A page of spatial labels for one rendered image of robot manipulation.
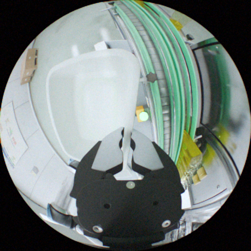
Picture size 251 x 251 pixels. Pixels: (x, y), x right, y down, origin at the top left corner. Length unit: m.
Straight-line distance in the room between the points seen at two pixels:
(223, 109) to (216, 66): 0.18
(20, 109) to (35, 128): 1.04
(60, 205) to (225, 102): 0.82
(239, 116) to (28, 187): 4.04
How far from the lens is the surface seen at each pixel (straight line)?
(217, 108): 0.44
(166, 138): 0.46
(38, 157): 3.51
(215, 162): 0.46
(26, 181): 3.62
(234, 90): 0.38
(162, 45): 0.32
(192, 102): 0.37
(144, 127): 0.54
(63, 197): 0.47
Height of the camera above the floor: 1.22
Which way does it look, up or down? 61 degrees down
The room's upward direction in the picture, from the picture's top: 168 degrees counter-clockwise
